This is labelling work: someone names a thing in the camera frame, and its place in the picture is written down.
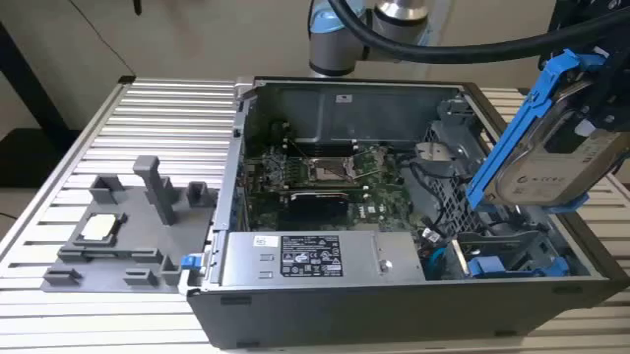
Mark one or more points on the green motherboard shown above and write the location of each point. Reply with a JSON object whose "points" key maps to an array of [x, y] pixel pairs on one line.
{"points": [[385, 212]]}

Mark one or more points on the empty blue disk carrier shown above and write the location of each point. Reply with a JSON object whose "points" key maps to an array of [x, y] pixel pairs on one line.
{"points": [[487, 266]]}

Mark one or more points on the metal disk bay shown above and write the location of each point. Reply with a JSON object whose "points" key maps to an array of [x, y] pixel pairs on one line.
{"points": [[521, 243]]}

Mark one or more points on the hard disk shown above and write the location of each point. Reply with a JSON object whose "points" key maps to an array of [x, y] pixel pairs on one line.
{"points": [[540, 177]]}

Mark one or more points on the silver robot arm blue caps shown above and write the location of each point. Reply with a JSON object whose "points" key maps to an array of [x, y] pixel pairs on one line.
{"points": [[333, 48]]}

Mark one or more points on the black graphics card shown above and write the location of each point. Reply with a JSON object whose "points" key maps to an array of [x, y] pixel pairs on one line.
{"points": [[316, 206]]}

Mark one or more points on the silver CPU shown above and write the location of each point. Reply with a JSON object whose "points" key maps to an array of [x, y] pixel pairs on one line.
{"points": [[100, 225]]}

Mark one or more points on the black furniture frame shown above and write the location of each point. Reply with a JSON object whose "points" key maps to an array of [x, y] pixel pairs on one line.
{"points": [[29, 158]]}

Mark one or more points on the grey perforated metal cage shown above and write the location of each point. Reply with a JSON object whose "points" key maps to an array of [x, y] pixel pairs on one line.
{"points": [[443, 199]]}

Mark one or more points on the blue case latch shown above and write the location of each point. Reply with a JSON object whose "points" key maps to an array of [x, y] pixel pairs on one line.
{"points": [[189, 262]]}

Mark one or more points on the grey power supply unit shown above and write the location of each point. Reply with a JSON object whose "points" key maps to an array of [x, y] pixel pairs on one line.
{"points": [[364, 258]]}

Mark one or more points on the silver metal bracket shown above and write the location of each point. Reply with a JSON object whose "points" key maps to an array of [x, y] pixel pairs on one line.
{"points": [[432, 151]]}

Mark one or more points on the black open PC case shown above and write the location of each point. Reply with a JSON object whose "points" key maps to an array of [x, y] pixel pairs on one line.
{"points": [[344, 317]]}

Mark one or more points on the CPU socket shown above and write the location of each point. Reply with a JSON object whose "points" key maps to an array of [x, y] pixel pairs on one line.
{"points": [[327, 173]]}

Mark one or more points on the black table corner cap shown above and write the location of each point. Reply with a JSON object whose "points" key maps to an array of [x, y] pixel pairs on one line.
{"points": [[126, 78]]}

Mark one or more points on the grey parts rack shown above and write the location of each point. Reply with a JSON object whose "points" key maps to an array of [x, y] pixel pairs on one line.
{"points": [[142, 236]]}

